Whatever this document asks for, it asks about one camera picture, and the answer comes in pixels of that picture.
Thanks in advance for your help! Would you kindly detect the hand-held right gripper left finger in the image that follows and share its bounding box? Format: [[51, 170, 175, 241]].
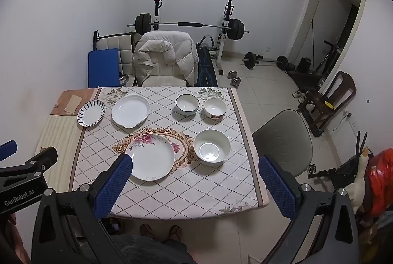
[[31, 154, 134, 264]]

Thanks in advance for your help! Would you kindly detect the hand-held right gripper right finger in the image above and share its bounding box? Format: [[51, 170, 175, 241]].
[[258, 155, 360, 264]]

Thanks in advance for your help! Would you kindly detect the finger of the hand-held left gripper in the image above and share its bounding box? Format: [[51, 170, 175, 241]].
[[0, 146, 59, 179], [0, 140, 18, 162]]

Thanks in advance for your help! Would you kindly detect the white floral plate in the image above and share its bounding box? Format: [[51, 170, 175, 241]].
[[125, 134, 175, 181]]

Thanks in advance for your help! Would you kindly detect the blue striped plate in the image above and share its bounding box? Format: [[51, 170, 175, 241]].
[[77, 100, 106, 128]]

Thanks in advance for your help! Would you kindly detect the white plate with handles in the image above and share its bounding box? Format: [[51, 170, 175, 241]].
[[111, 94, 151, 129]]

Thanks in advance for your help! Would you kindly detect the beige striped tablecloth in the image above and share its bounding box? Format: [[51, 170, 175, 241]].
[[35, 88, 100, 188]]

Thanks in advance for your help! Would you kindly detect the grey chair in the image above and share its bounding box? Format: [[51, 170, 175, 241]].
[[252, 109, 314, 177]]

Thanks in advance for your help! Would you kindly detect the brown slipper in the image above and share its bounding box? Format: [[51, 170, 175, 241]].
[[167, 225, 183, 243], [140, 224, 160, 242]]

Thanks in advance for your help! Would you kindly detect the black metal equipment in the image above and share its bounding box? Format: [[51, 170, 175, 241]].
[[307, 130, 370, 191]]

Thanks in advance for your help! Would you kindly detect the beige paper piece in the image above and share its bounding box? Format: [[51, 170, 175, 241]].
[[65, 94, 83, 115]]

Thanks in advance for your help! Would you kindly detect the diamond pattern floral tablecloth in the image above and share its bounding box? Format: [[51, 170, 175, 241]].
[[69, 86, 270, 219]]

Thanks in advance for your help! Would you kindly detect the person's dark fleece clothing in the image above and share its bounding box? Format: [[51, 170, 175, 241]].
[[118, 233, 197, 264]]

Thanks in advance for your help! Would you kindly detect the large white bowl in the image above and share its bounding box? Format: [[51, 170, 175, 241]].
[[193, 129, 231, 166]]

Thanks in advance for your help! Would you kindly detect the white duck plush toy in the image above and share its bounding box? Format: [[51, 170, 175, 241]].
[[344, 146, 373, 215]]

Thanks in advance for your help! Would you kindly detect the small floral bowl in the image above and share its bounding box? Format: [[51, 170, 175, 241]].
[[204, 98, 227, 121]]

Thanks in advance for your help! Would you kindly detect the red plastic bag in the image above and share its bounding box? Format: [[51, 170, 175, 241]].
[[365, 149, 393, 217]]

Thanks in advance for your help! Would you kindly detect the blue folded mat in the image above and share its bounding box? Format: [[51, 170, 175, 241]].
[[88, 48, 121, 88]]

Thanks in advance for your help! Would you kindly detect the light green bowl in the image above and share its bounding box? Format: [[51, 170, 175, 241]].
[[175, 94, 200, 116]]

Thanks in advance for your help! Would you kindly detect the dark wooden chair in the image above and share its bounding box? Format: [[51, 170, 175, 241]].
[[297, 70, 357, 138]]

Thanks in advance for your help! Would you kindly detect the short barbell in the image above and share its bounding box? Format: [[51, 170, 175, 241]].
[[241, 52, 289, 71]]

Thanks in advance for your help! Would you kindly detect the blue and black weight bench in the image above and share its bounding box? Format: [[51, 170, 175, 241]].
[[196, 47, 219, 87]]

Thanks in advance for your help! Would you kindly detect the black exercise machine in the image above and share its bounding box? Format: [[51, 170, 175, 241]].
[[313, 40, 343, 78]]

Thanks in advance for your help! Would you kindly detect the white puffer jacket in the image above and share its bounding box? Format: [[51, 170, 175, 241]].
[[133, 31, 199, 87]]

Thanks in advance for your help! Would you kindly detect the long barbell with black weights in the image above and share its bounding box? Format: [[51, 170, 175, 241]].
[[127, 14, 250, 39]]

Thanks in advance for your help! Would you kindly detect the black metal frame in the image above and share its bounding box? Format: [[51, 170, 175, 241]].
[[93, 30, 132, 51]]

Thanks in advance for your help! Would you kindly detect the white door frame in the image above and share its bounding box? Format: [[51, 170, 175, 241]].
[[285, 0, 368, 92]]

